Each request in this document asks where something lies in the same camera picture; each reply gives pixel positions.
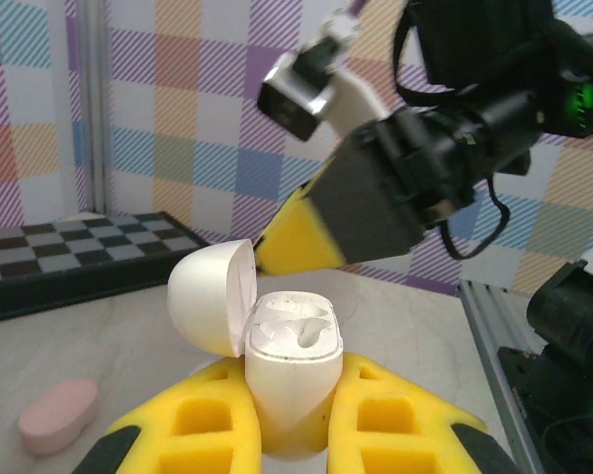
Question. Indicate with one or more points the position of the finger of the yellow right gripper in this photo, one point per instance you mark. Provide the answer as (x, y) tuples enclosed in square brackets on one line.
[(356, 212)]

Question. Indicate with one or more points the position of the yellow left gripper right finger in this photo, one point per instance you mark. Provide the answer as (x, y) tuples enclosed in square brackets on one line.
[(356, 385)]

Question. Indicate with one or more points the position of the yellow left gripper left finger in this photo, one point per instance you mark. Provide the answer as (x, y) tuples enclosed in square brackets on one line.
[(227, 390)]

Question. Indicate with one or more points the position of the egg-shaped white earbud charging case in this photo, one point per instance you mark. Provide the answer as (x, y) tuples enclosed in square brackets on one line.
[(286, 385)]

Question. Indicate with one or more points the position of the pink earbud charging case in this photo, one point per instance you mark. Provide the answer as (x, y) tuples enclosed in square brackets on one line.
[(59, 415)]

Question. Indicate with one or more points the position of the black folding chessboard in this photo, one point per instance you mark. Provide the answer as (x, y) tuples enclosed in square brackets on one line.
[(79, 247)]

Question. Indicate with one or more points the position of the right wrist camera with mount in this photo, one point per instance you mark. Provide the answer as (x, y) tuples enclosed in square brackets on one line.
[(296, 99)]

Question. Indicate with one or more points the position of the aluminium mounting rail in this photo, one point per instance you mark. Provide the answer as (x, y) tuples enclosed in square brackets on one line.
[(494, 345)]

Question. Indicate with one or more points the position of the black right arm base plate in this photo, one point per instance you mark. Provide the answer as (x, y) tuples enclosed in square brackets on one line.
[(548, 405)]

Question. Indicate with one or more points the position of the aluminium frame post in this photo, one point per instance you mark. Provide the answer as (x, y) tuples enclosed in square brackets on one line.
[(96, 99)]

